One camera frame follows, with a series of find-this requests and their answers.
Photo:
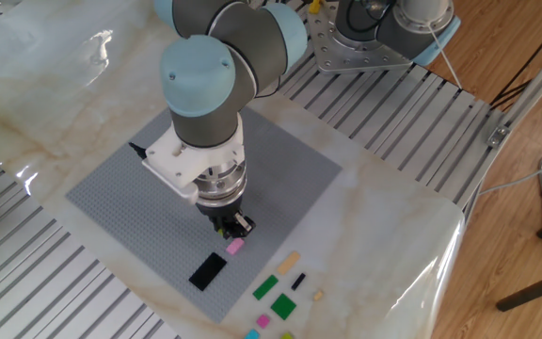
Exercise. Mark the small tan Lego brick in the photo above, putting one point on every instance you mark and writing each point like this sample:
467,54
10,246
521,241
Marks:
318,295

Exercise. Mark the cyan Lego brick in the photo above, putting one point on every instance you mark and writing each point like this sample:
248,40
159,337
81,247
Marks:
252,334

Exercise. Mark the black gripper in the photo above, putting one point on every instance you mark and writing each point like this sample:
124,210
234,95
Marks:
219,212

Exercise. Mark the dark furniture legs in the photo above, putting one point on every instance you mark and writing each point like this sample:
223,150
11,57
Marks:
534,289

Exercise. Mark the small lime Lego brick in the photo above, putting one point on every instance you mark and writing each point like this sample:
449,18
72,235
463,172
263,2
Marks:
221,232
286,336

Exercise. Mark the small black Lego brick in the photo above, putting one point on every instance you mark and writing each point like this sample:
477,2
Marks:
298,281

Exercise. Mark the small magenta Lego brick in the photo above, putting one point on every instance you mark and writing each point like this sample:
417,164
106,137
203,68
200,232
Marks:
263,321

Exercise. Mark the marble pattern table mat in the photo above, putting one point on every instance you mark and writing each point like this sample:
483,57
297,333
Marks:
64,70

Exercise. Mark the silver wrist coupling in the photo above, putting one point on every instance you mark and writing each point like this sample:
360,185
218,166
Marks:
219,181

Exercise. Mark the yellow plastic clip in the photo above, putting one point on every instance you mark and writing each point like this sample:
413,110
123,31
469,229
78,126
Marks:
314,5

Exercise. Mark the square green Lego plate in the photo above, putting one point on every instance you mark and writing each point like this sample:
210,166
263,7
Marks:
283,306

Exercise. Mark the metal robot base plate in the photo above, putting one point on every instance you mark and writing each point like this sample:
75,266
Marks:
346,56

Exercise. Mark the aluminium frame post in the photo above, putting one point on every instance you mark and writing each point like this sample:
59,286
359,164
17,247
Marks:
541,88

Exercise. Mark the long tan Lego plate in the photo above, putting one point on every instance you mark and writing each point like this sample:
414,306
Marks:
288,263

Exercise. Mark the pink Lego brick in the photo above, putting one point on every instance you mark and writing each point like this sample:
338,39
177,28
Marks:
234,246

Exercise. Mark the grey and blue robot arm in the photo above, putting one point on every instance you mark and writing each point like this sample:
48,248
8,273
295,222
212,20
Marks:
205,80

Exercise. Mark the black Lego plate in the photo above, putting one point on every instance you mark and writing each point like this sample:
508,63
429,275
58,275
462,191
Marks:
207,272

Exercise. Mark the grey Lego baseplate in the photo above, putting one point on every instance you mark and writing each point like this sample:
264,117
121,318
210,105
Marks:
134,212

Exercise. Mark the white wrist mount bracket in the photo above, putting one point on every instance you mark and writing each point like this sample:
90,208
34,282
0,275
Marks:
186,157

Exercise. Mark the long green Lego plate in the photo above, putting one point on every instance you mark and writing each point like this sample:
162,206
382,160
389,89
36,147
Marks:
265,287

